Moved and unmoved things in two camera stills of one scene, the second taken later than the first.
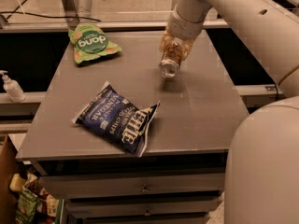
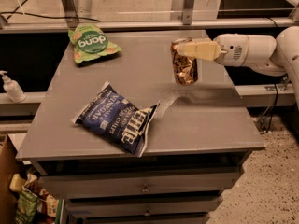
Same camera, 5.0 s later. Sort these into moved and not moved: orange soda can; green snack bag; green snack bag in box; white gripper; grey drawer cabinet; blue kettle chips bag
Moved: white gripper; orange soda can
Not moved: green snack bag; grey drawer cabinet; blue kettle chips bag; green snack bag in box
